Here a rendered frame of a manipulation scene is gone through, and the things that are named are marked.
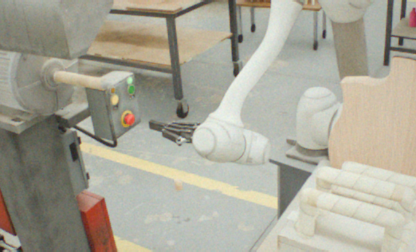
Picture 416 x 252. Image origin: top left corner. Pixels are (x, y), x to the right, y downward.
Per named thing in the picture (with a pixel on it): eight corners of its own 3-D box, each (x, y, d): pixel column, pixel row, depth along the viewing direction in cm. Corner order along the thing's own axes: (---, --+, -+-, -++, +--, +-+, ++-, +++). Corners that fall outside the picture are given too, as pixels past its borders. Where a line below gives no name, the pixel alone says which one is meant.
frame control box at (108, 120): (61, 148, 181) (46, 86, 169) (99, 124, 197) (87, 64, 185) (108, 163, 169) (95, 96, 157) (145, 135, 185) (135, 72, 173)
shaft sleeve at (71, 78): (54, 75, 138) (61, 68, 140) (58, 84, 140) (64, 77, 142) (98, 83, 129) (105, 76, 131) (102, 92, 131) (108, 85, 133)
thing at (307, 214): (295, 237, 94) (296, 198, 90) (301, 227, 96) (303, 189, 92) (310, 242, 92) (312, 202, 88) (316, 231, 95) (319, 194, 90)
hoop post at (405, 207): (390, 236, 91) (396, 198, 87) (394, 226, 94) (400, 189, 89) (406, 241, 90) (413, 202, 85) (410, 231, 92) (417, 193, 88)
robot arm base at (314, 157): (298, 134, 210) (298, 123, 207) (344, 147, 197) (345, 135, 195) (276, 153, 198) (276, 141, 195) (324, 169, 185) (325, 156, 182)
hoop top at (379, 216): (296, 205, 91) (296, 191, 89) (303, 196, 93) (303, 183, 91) (400, 235, 80) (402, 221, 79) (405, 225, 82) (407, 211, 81)
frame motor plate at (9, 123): (-42, 114, 161) (-46, 104, 160) (9, 88, 179) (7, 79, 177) (18, 134, 144) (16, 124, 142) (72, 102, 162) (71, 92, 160)
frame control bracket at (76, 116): (62, 127, 166) (60, 116, 164) (99, 104, 180) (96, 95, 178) (70, 129, 164) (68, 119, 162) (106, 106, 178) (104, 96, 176)
